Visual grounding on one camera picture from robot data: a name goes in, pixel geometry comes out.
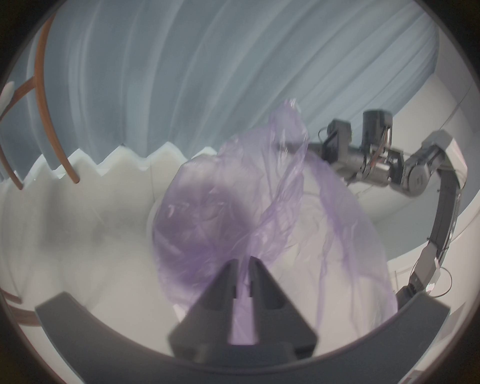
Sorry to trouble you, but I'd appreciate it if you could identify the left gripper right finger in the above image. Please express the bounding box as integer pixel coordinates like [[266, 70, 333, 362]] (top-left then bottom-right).
[[247, 256, 319, 361]]

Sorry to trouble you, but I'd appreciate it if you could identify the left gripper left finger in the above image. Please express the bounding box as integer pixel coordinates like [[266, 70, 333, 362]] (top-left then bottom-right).
[[167, 259, 241, 362]]

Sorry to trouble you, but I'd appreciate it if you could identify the purple plastic bag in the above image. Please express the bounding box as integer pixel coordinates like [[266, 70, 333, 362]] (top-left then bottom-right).
[[152, 98, 399, 346]]

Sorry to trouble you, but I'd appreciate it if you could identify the white trash bin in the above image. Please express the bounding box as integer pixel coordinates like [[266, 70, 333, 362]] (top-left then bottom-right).
[[150, 180, 271, 304]]

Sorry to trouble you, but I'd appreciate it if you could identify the blue-green curtain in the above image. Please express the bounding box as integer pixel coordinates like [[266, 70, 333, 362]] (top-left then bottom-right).
[[0, 0, 441, 181]]

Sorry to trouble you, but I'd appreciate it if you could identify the white cushioned wooden chair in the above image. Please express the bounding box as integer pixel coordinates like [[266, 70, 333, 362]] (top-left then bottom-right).
[[0, 15, 81, 327]]

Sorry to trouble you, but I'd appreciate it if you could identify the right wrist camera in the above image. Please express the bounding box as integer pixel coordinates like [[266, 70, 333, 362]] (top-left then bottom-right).
[[319, 119, 354, 167]]

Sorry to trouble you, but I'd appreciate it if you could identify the black cable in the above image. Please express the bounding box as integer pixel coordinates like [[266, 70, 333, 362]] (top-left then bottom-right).
[[427, 264, 455, 299]]

